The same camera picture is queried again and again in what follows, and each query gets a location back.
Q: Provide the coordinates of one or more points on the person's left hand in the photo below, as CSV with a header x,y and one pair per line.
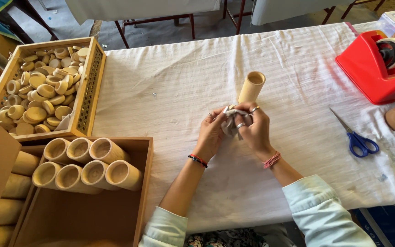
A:
x,y
208,137

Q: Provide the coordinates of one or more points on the person's right hand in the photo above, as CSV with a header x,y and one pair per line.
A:
x,y
257,132

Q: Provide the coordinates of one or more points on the person's left fingers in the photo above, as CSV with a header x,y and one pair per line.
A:
x,y
216,116

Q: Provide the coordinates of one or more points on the grey polishing cloth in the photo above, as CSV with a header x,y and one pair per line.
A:
x,y
230,127

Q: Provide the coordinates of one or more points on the hollow bamboo tube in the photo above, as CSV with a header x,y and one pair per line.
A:
x,y
250,87

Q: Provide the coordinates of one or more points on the white tablecloth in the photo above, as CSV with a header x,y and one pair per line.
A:
x,y
183,85

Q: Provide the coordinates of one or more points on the person's floral clothing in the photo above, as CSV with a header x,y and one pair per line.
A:
x,y
228,239

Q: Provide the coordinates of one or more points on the wooden tray with perforated side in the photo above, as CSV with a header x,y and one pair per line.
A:
x,y
93,85

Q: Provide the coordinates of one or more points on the table with white cloth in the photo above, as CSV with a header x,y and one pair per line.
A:
x,y
286,10
132,8

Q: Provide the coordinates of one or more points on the stack of open bamboo tubes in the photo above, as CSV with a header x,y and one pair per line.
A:
x,y
91,171

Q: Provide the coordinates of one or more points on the white scrap in tray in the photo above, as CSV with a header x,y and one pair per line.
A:
x,y
63,121

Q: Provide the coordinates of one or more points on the red tape dispenser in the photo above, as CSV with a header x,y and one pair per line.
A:
x,y
362,65

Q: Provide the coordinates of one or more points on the plain wooden box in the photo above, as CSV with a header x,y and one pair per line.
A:
x,y
81,216

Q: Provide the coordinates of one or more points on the heap of round bamboo lids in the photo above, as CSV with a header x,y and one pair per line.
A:
x,y
43,92

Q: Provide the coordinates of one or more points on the clear plastic scraps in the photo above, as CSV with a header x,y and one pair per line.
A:
x,y
391,161

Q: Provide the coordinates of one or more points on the blue carton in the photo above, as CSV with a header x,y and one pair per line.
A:
x,y
386,224

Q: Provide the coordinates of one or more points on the row of bamboo tubes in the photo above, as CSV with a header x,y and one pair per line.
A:
x,y
15,187

